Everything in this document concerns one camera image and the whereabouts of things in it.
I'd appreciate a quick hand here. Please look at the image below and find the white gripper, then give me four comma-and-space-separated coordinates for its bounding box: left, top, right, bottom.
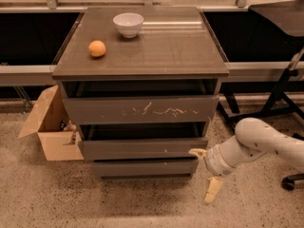
189, 144, 235, 204

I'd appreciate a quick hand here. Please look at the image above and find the grey bottom drawer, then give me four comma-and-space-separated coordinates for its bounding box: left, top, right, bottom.
91, 158, 199, 179

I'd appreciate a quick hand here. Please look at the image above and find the grey drawer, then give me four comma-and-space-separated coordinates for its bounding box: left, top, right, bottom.
63, 95, 219, 124
91, 158, 199, 179
79, 123, 208, 161

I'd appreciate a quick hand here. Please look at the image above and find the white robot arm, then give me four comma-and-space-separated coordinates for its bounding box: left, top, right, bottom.
189, 118, 304, 204

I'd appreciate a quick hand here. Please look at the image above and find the grey middle drawer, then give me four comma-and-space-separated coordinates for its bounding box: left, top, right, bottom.
79, 123, 208, 161

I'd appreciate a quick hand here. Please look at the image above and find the grey top drawer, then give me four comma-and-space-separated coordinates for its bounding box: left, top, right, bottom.
63, 95, 219, 124

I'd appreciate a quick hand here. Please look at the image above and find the dark grey drawer cabinet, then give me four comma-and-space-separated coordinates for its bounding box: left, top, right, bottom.
51, 6, 230, 181

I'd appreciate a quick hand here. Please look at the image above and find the open cardboard box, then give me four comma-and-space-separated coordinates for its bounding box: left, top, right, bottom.
18, 85, 84, 161

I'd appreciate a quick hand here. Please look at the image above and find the black office chair base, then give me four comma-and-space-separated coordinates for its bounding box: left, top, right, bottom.
281, 133, 304, 191

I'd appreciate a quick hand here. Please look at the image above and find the orange fruit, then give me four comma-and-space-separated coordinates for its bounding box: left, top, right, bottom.
88, 40, 106, 57

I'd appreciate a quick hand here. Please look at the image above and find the white ceramic bowl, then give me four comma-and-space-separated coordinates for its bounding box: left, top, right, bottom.
113, 12, 143, 38

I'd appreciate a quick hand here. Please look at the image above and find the black folding stand table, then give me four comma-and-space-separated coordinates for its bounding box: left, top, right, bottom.
216, 0, 304, 153

